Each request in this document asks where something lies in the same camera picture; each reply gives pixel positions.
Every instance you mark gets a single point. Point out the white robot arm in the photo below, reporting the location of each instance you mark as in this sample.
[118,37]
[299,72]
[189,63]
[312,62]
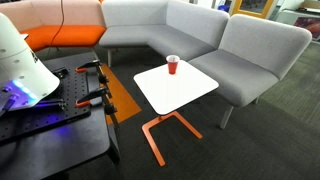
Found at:
[22,75]

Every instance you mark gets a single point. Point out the red plastic cup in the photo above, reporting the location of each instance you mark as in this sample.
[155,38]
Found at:
[172,62]

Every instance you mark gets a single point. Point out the white side table top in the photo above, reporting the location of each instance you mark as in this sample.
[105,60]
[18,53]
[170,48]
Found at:
[167,92]

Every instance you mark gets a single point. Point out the orange floor mat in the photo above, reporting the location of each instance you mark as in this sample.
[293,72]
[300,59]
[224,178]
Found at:
[123,101]

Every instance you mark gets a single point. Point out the orange metal table base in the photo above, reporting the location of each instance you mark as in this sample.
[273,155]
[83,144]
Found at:
[152,131]

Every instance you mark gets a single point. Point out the front black orange clamp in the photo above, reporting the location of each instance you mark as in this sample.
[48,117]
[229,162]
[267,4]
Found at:
[102,93]

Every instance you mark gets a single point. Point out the black orange clamp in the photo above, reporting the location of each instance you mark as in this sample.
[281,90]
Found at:
[102,93]
[98,66]

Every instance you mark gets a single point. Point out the rear black orange clamp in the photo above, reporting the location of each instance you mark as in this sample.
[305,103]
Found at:
[98,66]

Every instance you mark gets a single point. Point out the grey corner sofa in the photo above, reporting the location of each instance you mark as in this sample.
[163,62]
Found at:
[170,27]

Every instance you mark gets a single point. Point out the black perforated mounting board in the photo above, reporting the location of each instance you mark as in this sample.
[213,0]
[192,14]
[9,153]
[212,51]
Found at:
[59,108]

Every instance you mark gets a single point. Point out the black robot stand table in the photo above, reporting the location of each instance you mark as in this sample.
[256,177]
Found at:
[58,150]

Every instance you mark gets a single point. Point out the grey sofa chair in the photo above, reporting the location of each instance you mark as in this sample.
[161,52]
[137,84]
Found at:
[253,55]

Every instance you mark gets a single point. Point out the orange and pink sofa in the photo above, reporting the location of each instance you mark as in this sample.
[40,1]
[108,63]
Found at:
[57,23]

